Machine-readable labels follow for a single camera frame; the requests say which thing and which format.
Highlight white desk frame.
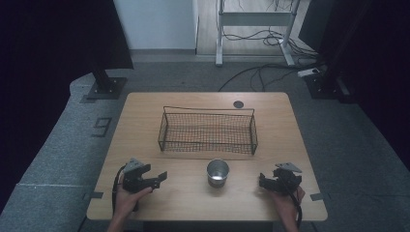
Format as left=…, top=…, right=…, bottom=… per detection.
left=215, top=0, right=303, bottom=68

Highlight black wire mesh basket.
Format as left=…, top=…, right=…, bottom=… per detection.
left=157, top=105, right=259, bottom=157

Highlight silver metal cup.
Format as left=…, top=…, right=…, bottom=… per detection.
left=206, top=158, right=231, bottom=189

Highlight dark curtain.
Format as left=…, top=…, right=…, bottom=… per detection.
left=0, top=0, right=135, bottom=214
left=297, top=0, right=410, bottom=162

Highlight long black floor cable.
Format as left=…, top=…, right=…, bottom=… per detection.
left=218, top=62, right=325, bottom=93

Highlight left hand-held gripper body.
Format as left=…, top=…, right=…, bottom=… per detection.
left=122, top=157, right=161, bottom=194

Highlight white power strip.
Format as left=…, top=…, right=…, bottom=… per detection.
left=296, top=67, right=321, bottom=78

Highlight person's right hand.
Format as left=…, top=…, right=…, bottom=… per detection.
left=269, top=186, right=307, bottom=224

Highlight black stand with base plate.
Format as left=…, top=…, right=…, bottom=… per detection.
left=85, top=62, right=129, bottom=101
left=303, top=47, right=357, bottom=104

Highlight tangle of black floor cables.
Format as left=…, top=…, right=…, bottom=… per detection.
left=221, top=0, right=321, bottom=60

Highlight person's left hand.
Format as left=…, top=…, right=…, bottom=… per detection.
left=113, top=183, right=154, bottom=221

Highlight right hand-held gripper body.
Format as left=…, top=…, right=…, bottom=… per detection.
left=270, top=161, right=304, bottom=196

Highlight left hand-held gripper black cable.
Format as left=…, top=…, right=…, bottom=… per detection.
left=111, top=163, right=128, bottom=215

